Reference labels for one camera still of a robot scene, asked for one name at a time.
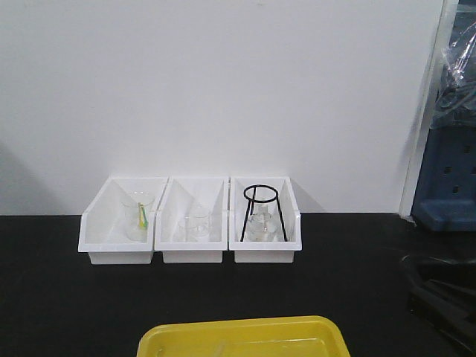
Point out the blue perforated shelf unit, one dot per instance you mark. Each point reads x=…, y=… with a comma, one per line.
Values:
x=445, y=196

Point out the white bin with tripod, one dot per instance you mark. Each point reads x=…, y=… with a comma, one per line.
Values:
x=277, y=251

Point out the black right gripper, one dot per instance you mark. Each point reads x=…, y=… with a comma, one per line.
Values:
x=442, y=293

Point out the clear beaker with yellow stick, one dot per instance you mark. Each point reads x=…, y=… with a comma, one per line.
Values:
x=137, y=206

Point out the clear plastic bag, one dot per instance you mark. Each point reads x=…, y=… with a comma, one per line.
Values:
x=455, y=103

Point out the white vertical post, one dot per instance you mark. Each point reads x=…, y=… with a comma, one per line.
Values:
x=427, y=95

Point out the clear glass beakers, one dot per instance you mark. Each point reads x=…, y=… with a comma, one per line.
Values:
x=195, y=225

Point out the yellow plastic tray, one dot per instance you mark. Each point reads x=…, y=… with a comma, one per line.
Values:
x=284, y=336

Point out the white bin with beaker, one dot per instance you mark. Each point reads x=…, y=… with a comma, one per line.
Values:
x=102, y=231

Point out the clear glass flask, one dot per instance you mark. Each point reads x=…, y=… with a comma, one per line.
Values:
x=261, y=225

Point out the white bin with glassware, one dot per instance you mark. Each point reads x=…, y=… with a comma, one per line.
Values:
x=181, y=193

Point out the black wire tripod stand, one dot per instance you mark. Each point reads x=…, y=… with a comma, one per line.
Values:
x=268, y=195

